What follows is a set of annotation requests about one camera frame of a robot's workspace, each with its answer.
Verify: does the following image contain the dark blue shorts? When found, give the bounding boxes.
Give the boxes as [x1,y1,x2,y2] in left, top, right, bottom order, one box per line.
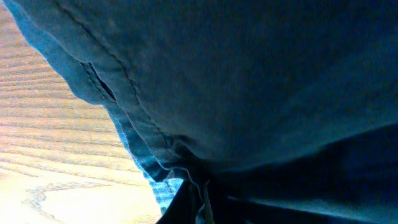
[6,0,397,223]

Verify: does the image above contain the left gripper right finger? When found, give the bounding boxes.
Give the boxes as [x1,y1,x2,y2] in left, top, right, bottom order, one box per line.
[206,183,360,224]

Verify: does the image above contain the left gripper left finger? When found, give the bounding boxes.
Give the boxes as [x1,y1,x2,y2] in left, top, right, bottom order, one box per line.
[156,181,199,224]

